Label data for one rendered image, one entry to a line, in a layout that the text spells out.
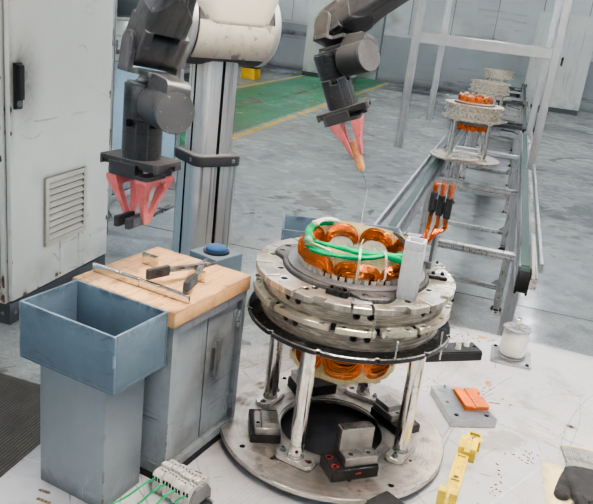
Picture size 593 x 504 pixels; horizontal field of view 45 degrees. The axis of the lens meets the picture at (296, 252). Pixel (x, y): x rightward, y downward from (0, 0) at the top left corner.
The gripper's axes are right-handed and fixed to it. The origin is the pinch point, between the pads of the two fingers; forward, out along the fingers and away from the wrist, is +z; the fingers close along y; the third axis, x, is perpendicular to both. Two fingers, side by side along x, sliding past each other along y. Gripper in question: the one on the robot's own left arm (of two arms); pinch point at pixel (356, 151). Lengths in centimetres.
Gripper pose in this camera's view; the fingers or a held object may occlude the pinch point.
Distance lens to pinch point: 140.4
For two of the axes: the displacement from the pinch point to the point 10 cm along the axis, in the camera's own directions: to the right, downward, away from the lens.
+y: 9.4, -2.3, -2.6
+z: 3.0, 9.1, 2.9
